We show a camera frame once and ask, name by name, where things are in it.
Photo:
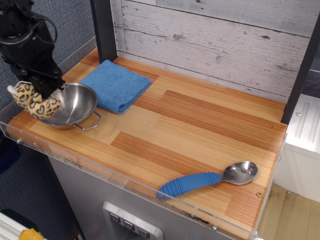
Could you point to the leopard print plush toy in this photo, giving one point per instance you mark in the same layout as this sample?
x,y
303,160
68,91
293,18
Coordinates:
x,y
25,95

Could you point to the clear acrylic table guard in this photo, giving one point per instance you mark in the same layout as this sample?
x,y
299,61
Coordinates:
x,y
179,126

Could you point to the blue handled metal spoon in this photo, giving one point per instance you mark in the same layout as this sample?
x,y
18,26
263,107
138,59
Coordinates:
x,y
239,173

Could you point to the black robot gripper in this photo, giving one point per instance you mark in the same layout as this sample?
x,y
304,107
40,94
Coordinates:
x,y
28,49

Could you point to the yellow object bottom left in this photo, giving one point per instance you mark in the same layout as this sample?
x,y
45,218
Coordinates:
x,y
30,234

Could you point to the white grooved side unit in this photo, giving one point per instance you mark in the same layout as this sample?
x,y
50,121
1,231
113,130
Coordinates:
x,y
298,168

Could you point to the grey cabinet with dispenser panel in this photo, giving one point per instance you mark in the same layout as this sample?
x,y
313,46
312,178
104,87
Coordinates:
x,y
115,198

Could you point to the folded blue towel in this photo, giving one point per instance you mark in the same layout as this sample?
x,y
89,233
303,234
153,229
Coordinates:
x,y
116,87

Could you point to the dark grey right post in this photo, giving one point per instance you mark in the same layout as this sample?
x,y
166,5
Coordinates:
x,y
302,21

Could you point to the stainless steel bowl with handles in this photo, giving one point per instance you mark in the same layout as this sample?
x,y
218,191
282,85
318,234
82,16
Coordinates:
x,y
78,102

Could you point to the dark grey post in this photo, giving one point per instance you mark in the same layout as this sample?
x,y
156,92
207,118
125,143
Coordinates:
x,y
104,29
302,21

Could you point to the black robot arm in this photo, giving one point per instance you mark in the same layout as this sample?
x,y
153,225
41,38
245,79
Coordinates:
x,y
18,11

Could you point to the dark grey left post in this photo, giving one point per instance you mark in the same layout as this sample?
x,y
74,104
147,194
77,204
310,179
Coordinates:
x,y
104,29

